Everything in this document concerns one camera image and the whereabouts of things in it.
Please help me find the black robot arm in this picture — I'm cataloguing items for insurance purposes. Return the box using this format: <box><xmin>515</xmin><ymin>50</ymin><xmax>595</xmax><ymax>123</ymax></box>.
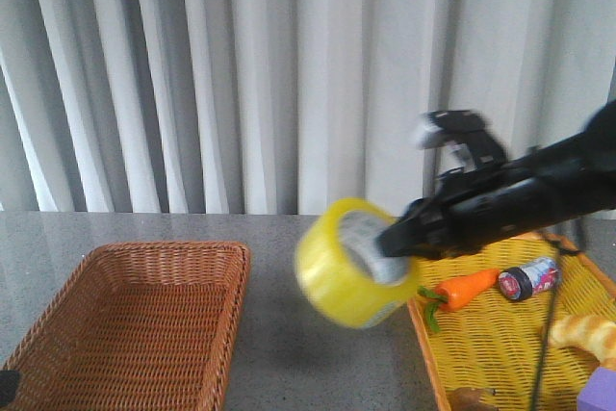
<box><xmin>376</xmin><ymin>102</ymin><xmax>615</xmax><ymax>260</ymax></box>

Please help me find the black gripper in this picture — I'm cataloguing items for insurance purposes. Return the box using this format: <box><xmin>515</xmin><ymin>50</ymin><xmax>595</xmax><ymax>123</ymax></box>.
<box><xmin>376</xmin><ymin>165</ymin><xmax>585</xmax><ymax>258</ymax></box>

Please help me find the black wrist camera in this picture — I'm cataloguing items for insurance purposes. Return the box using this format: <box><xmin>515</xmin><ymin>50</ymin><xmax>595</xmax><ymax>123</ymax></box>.
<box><xmin>415</xmin><ymin>110</ymin><xmax>507</xmax><ymax>171</ymax></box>

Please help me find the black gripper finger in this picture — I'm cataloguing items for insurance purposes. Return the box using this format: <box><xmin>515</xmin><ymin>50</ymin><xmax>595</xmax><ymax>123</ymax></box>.
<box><xmin>0</xmin><ymin>370</ymin><xmax>20</xmax><ymax>404</ymax></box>

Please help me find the small black-lidded jar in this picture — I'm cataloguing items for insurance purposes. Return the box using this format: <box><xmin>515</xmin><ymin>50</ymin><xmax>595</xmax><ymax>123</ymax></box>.
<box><xmin>498</xmin><ymin>256</ymin><xmax>561</xmax><ymax>302</ymax></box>

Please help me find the purple block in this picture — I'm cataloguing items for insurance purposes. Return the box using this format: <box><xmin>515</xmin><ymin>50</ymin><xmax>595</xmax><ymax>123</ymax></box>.
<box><xmin>577</xmin><ymin>367</ymin><xmax>616</xmax><ymax>411</ymax></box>

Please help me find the toy croissant bread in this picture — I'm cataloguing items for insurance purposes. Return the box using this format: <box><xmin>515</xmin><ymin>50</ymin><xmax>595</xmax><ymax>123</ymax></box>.
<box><xmin>548</xmin><ymin>315</ymin><xmax>615</xmax><ymax>372</ymax></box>

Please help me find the yellow wicker basket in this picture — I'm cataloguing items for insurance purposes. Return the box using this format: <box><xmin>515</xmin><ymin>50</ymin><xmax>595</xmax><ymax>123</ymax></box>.
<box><xmin>408</xmin><ymin>233</ymin><xmax>615</xmax><ymax>410</ymax></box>

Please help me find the black cable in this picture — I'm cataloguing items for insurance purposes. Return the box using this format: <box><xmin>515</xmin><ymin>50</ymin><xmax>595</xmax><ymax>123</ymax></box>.
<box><xmin>527</xmin><ymin>218</ymin><xmax>586</xmax><ymax>411</ymax></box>

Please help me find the orange toy carrot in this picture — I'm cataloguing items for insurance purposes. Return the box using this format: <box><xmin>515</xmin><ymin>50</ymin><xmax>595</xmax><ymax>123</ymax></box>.
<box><xmin>418</xmin><ymin>269</ymin><xmax>501</xmax><ymax>333</ymax></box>

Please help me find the brown wicker basket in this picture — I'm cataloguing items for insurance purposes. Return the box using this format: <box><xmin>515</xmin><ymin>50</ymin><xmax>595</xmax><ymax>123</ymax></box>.
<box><xmin>1</xmin><ymin>242</ymin><xmax>251</xmax><ymax>410</ymax></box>

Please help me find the grey pleated curtain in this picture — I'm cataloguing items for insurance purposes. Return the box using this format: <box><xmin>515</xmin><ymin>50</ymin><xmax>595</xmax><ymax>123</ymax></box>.
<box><xmin>1</xmin><ymin>0</ymin><xmax>615</xmax><ymax>215</ymax></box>

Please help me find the yellow tape roll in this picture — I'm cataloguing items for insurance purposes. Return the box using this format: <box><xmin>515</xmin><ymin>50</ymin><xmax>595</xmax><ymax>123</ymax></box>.
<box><xmin>295</xmin><ymin>197</ymin><xmax>420</xmax><ymax>329</ymax></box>

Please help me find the brown toy piece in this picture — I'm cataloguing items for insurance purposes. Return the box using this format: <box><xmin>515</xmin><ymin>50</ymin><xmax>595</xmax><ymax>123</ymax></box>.
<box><xmin>448</xmin><ymin>387</ymin><xmax>498</xmax><ymax>411</ymax></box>

